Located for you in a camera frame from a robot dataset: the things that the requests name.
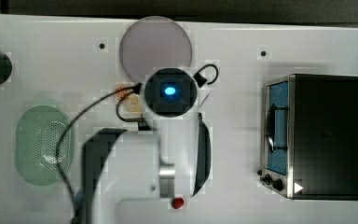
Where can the black toaster oven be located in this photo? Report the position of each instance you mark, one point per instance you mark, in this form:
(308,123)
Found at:
(310,137)

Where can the green perforated strainer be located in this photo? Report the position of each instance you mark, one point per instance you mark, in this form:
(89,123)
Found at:
(38,132)

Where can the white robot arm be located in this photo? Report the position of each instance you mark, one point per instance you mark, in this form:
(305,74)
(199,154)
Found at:
(171,159)

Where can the orange slice toy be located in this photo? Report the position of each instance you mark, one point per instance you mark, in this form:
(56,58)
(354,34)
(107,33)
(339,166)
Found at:
(121,91)

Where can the lilac round plate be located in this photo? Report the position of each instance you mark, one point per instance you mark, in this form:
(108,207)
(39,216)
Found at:
(151,43)

